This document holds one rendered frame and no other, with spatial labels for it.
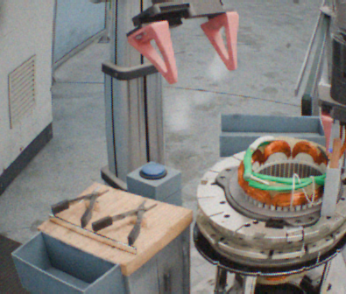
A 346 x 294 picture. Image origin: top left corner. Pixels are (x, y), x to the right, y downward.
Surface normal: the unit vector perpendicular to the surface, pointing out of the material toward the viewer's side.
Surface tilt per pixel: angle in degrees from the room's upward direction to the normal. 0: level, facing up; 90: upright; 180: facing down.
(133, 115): 90
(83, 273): 90
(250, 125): 90
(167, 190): 90
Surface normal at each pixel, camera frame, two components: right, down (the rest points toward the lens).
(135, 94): 0.55, 0.35
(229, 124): -0.05, 0.44
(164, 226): -0.04, -0.90
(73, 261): -0.50, 0.39
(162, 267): 0.86, 0.19
